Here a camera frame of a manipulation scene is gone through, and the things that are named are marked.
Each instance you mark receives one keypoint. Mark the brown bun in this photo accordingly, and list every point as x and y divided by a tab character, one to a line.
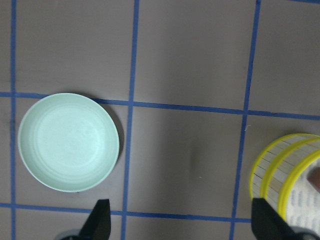
314	178

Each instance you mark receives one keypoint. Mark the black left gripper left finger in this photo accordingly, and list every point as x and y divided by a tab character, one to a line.
98	224

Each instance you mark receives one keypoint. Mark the mint green plate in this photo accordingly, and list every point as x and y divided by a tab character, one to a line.
68	142

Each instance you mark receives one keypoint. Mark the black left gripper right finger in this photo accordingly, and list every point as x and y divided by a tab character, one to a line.
267	224

